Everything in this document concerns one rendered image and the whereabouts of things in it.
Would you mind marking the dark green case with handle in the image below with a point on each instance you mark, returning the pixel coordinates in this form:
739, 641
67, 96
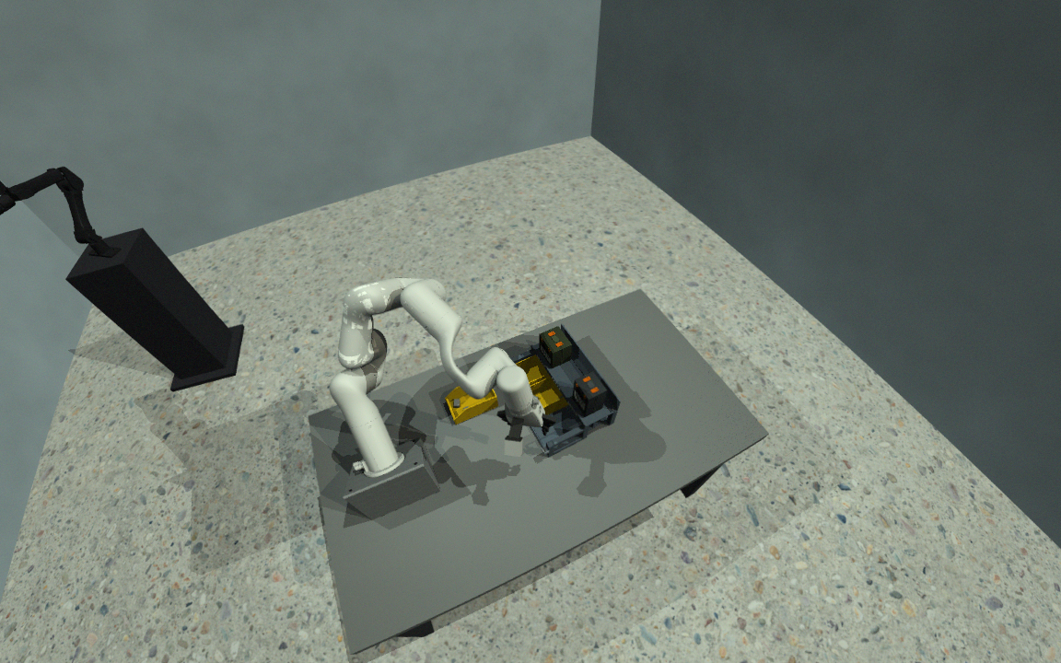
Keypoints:
555, 347

